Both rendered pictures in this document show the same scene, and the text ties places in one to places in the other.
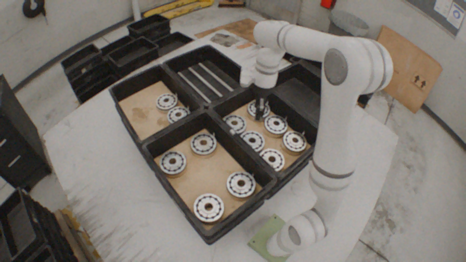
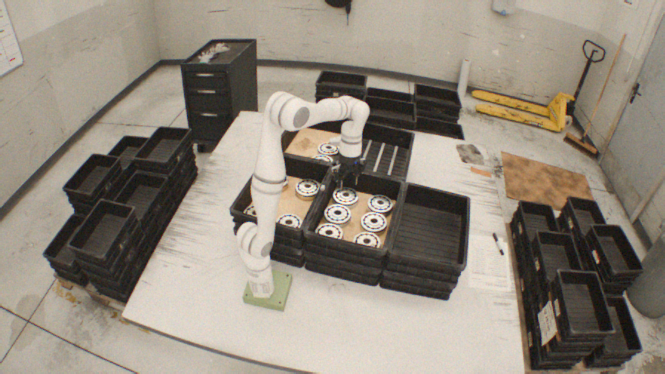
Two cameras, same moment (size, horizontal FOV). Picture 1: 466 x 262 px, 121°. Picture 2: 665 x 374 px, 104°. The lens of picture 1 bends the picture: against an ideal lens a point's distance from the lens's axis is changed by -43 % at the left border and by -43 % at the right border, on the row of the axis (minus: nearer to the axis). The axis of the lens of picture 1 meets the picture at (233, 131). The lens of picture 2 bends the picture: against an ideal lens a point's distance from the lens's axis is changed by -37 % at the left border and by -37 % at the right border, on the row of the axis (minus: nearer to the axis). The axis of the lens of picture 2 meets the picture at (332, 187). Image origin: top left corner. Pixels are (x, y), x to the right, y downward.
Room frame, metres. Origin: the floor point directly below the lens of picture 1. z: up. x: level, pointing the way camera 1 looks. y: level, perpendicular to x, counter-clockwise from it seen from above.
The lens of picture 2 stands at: (-0.05, -1.03, 1.94)
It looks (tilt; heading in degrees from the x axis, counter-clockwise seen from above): 40 degrees down; 60
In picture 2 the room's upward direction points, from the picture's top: 3 degrees clockwise
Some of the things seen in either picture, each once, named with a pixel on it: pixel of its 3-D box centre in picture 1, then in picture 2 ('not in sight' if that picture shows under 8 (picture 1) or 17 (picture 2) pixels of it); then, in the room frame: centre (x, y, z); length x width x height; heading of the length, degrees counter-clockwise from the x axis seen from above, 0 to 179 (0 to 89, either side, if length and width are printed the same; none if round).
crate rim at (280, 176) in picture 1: (268, 122); (358, 207); (0.59, -0.13, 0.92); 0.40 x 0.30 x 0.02; 45
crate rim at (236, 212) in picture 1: (205, 164); (282, 188); (0.37, 0.08, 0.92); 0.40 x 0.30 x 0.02; 45
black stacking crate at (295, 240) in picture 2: (206, 171); (283, 199); (0.37, 0.08, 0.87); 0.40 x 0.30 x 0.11; 45
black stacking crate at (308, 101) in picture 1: (307, 101); (430, 233); (0.80, -0.34, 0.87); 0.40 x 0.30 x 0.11; 45
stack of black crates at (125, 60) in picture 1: (136, 70); (386, 133); (1.54, 0.94, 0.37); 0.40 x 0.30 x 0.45; 142
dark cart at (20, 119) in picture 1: (10, 138); (223, 96); (0.54, 1.94, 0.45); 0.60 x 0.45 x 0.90; 53
